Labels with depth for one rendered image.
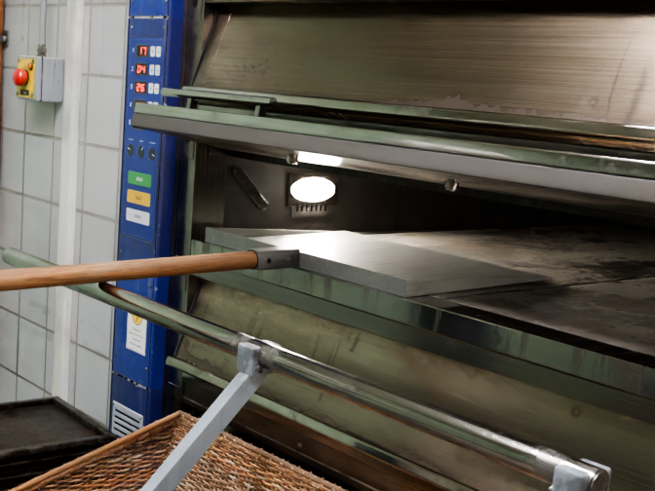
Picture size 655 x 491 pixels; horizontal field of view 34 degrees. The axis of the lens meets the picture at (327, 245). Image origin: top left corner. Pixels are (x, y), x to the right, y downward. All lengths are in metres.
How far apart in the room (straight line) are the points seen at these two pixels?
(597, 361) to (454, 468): 0.29
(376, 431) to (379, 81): 0.54
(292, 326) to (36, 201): 0.98
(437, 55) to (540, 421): 0.55
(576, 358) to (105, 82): 1.31
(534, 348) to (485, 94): 0.36
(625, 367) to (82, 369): 1.44
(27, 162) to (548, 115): 1.58
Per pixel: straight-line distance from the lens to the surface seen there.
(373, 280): 1.68
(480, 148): 1.33
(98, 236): 2.39
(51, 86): 2.51
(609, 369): 1.40
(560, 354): 1.44
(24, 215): 2.72
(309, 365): 1.23
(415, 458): 1.62
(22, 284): 1.56
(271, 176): 2.17
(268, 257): 1.77
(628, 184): 1.19
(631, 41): 1.40
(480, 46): 1.55
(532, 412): 1.51
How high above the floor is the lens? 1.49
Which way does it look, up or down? 8 degrees down
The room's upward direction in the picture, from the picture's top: 4 degrees clockwise
